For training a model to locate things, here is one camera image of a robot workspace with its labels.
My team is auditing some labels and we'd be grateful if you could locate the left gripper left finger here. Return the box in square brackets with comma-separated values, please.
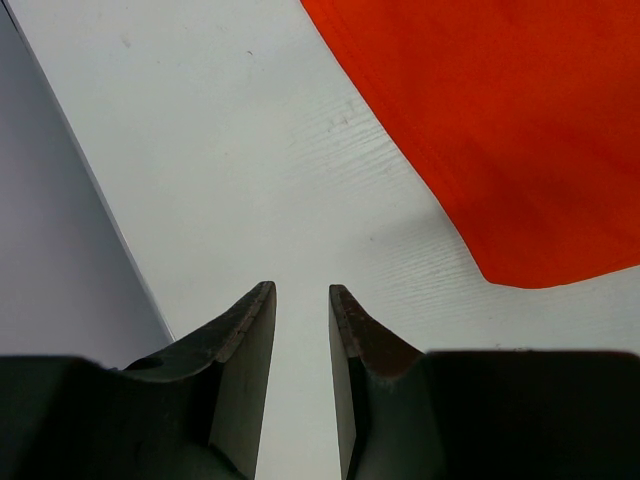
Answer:
[1, 281, 276, 479]

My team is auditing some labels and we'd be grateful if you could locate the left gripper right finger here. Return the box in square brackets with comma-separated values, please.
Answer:
[329, 285, 639, 479]

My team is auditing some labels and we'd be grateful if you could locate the orange t shirt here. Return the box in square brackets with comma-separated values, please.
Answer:
[304, 1, 639, 288]

